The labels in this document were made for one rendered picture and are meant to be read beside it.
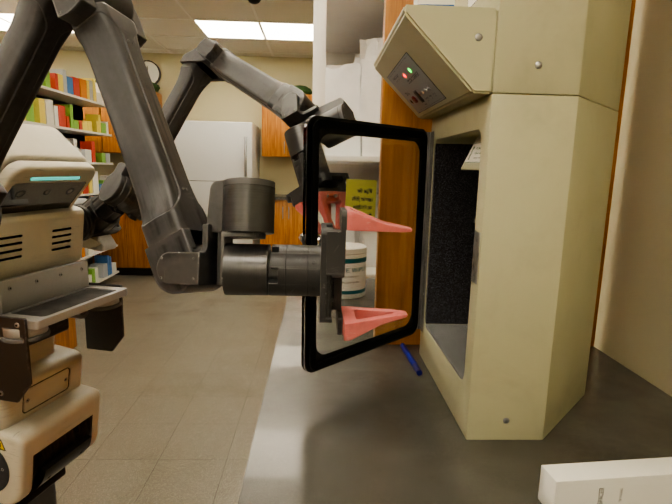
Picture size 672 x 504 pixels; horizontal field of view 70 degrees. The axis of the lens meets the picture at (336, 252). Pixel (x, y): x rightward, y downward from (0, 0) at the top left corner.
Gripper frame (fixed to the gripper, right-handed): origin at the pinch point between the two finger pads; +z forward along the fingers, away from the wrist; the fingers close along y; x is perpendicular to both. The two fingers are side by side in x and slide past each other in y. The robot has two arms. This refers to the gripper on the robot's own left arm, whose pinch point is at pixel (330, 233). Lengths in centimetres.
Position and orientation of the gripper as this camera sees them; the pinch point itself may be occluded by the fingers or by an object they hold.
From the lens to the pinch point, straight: 82.4
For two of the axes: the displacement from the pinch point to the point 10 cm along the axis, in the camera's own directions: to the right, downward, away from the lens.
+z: 2.8, 9.5, -1.5
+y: -6.5, 3.1, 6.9
